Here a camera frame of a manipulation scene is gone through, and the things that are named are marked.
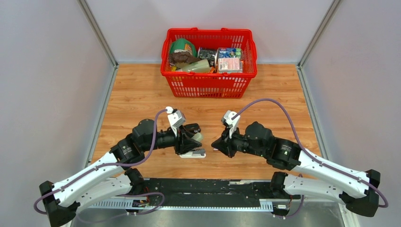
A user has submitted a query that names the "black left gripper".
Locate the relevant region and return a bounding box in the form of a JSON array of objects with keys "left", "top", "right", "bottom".
[{"left": 142, "top": 124, "right": 202, "bottom": 155}]

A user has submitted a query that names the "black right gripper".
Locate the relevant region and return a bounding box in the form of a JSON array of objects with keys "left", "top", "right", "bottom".
[{"left": 211, "top": 124, "right": 267, "bottom": 159}]

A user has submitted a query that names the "grey-green white stapler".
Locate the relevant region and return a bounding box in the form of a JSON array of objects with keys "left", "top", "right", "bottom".
[{"left": 179, "top": 132, "right": 206, "bottom": 158}]

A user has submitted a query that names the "black stapler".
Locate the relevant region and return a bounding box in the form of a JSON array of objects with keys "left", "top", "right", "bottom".
[{"left": 183, "top": 123, "right": 201, "bottom": 134}]

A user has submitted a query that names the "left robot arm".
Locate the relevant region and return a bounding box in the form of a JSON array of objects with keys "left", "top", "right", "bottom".
[{"left": 34, "top": 114, "right": 202, "bottom": 227}]

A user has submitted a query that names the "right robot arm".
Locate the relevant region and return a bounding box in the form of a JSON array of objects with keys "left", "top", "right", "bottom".
[{"left": 211, "top": 122, "right": 380, "bottom": 217}]

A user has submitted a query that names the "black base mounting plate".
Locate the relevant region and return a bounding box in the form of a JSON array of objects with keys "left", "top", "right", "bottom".
[{"left": 128, "top": 178, "right": 301, "bottom": 216}]

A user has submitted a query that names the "red plastic shopping basket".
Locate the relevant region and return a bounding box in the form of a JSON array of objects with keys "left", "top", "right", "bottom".
[{"left": 160, "top": 27, "right": 257, "bottom": 98}]

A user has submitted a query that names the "pale green bottle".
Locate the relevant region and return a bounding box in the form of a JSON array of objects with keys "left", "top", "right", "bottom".
[{"left": 181, "top": 59, "right": 211, "bottom": 73}]

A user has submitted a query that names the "brown crumpled bag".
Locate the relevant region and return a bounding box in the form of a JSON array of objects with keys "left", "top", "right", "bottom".
[{"left": 168, "top": 51, "right": 201, "bottom": 65}]

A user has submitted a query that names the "dark patterned packet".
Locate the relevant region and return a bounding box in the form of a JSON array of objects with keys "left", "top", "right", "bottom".
[{"left": 197, "top": 47, "right": 217, "bottom": 67}]

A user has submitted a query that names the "green snack bag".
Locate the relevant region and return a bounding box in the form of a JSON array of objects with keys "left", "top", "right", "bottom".
[{"left": 169, "top": 38, "right": 197, "bottom": 57}]

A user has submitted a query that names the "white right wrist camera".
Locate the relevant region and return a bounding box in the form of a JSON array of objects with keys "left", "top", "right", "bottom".
[{"left": 221, "top": 110, "right": 241, "bottom": 139}]

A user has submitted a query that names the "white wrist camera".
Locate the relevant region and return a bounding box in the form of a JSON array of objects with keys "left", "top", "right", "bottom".
[
  {"left": 221, "top": 110, "right": 241, "bottom": 139},
  {"left": 166, "top": 106, "right": 186, "bottom": 137}
]

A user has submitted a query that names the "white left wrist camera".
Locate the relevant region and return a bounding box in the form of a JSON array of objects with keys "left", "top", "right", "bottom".
[{"left": 166, "top": 106, "right": 186, "bottom": 137}]

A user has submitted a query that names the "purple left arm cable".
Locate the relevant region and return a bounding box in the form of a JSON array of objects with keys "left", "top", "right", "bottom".
[{"left": 33, "top": 108, "right": 168, "bottom": 215}]

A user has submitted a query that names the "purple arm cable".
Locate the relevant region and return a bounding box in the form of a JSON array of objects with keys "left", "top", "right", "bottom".
[
  {"left": 231, "top": 98, "right": 389, "bottom": 209},
  {"left": 33, "top": 108, "right": 168, "bottom": 215}
]

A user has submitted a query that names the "aluminium frame rail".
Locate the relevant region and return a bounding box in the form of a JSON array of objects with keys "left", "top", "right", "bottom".
[{"left": 78, "top": 177, "right": 351, "bottom": 212}]

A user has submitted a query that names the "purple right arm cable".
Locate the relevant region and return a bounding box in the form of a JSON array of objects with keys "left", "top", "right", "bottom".
[{"left": 231, "top": 98, "right": 389, "bottom": 209}]

